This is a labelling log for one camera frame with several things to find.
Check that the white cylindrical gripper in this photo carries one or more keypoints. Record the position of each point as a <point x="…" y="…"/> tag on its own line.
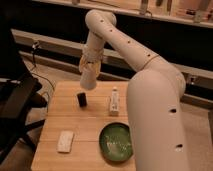
<point x="89" y="76"/>

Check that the green ceramic bowl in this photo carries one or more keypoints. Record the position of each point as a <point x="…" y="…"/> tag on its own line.
<point x="115" y="142"/>

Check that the black chair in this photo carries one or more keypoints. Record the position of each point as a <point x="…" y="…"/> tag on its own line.
<point x="18" y="95"/>

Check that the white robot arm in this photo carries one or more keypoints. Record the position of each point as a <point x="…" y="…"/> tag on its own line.
<point x="153" y="95"/>

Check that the white rectangular eraser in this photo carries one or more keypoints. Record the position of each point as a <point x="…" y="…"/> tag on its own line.
<point x="65" y="141"/>

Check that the dark ceramic cup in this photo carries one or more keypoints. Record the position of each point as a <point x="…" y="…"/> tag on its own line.
<point x="82" y="99"/>

